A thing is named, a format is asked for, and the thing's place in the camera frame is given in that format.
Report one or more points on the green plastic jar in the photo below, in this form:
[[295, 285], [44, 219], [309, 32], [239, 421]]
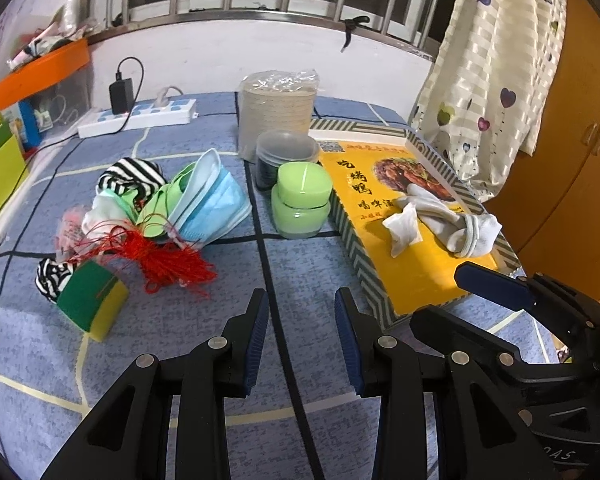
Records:
[[300, 185]]

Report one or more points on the lime green box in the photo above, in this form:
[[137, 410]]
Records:
[[0, 170]]

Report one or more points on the blue carton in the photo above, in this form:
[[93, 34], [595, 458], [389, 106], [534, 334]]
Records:
[[25, 125]]

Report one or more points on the red tassel knot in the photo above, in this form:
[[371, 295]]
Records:
[[150, 260]]

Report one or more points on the white plug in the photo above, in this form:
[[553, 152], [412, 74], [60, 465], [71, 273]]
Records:
[[164, 96]]

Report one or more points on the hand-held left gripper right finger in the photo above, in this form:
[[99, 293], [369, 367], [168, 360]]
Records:
[[347, 340]]

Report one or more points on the heart print curtain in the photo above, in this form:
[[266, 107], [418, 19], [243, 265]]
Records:
[[490, 60]]

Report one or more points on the small striped sock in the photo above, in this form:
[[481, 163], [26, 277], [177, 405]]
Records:
[[50, 280]]

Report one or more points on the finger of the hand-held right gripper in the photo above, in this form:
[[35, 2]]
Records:
[[495, 285], [460, 332]]

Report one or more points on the clutter of packets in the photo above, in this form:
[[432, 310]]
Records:
[[45, 42]]

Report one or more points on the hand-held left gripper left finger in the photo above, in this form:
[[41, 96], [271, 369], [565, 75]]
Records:
[[257, 340]]

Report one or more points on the wooden wardrobe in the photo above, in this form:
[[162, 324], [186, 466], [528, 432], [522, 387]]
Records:
[[570, 160]]

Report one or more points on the dark lidded plastic cup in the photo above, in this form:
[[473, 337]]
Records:
[[285, 147]]

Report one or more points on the yellow green sponge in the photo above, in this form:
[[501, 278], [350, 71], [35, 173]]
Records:
[[87, 295]]

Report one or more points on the pale grey sock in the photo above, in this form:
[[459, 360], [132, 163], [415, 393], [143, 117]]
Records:
[[105, 215]]

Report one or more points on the wrapped stack of paper cups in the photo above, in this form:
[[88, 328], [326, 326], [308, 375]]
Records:
[[275, 110]]

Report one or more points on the blue face mask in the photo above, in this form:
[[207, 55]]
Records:
[[220, 210], [200, 185]]

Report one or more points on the green cloth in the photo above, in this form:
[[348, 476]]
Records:
[[157, 205]]

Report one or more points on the metal window grille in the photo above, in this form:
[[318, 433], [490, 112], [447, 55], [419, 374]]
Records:
[[260, 17]]

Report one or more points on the white sock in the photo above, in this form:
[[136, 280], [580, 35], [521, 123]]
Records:
[[455, 225], [405, 232]]

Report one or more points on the pink clear plastic packet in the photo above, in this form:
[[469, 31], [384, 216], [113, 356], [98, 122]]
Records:
[[70, 230]]

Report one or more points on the orange-lid clear storage box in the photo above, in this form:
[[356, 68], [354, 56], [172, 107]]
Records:
[[40, 67]]

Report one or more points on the black charger adapter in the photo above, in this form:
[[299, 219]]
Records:
[[121, 96]]

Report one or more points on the yellow printed box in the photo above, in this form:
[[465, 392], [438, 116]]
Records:
[[420, 280]]

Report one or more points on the white power strip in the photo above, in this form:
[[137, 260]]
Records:
[[145, 117]]

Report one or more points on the blue checked blanket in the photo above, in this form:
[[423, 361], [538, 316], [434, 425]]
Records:
[[305, 270]]

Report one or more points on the large striped sock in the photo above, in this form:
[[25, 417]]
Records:
[[130, 172]]

